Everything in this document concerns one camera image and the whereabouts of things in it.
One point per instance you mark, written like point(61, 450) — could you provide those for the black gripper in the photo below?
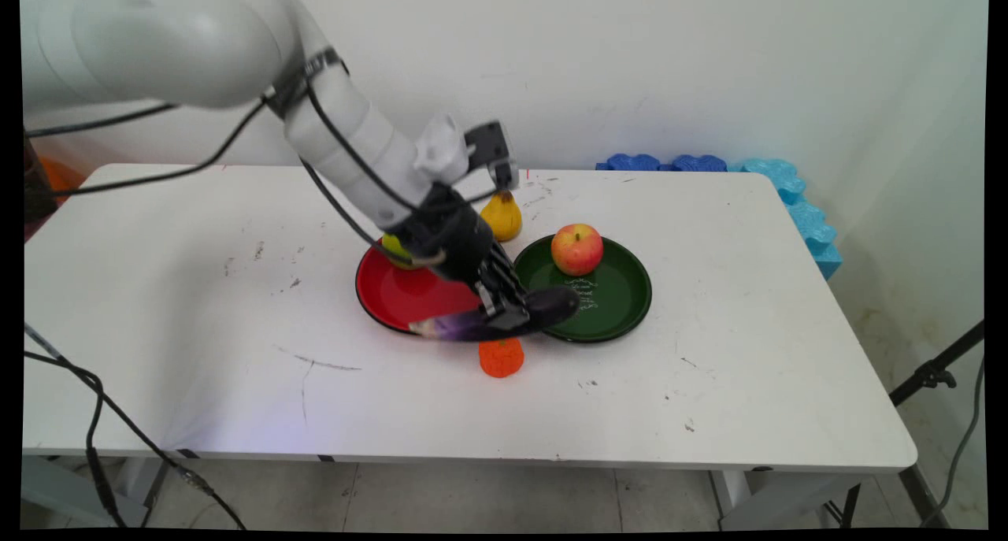
point(453, 238)

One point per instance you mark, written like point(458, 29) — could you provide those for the purple toy eggplant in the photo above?
point(551, 305)

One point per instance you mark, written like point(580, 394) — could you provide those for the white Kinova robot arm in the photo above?
point(157, 45)

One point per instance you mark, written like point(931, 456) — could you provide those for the orange object behind arm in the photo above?
point(63, 177)

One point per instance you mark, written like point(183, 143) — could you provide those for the orange toy carrot piece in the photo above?
point(502, 358)

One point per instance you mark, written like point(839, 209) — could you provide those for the yellow pear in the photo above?
point(502, 218)

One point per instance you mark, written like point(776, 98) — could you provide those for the red yellow apple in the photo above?
point(577, 250)

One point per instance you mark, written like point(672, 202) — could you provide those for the red plate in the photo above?
point(409, 293)

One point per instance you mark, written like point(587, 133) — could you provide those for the yellow green lime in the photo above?
point(396, 251)

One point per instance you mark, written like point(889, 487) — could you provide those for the dark green plate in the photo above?
point(622, 297)

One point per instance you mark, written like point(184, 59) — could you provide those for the dark blue foam piece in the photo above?
point(697, 163)
point(630, 162)

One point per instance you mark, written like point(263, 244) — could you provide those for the light blue foam strip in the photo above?
point(807, 222)

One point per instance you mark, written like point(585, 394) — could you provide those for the black tripod stand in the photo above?
point(933, 374)

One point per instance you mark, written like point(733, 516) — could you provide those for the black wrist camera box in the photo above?
point(490, 151)

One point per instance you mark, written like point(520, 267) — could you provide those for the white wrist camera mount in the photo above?
point(441, 151)

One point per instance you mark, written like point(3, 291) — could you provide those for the white table leg frame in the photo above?
point(756, 498)

